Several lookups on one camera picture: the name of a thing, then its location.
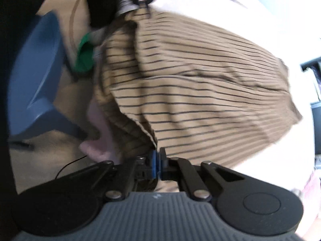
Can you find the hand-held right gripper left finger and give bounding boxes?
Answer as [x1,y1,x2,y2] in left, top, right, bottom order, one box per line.
[56,149,158,202]

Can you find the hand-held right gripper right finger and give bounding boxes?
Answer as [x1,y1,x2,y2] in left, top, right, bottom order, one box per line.
[157,147,245,202]

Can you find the tan striped shirt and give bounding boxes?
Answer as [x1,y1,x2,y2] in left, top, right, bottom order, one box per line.
[94,4,303,194]

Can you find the green plastic object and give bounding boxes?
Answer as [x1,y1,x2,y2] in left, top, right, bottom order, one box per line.
[75,32,97,74]

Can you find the blue plastic chair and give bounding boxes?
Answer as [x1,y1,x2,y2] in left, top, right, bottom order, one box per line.
[7,11,87,143]

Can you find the black floor cable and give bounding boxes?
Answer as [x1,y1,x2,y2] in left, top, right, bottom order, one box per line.
[56,155,89,180]

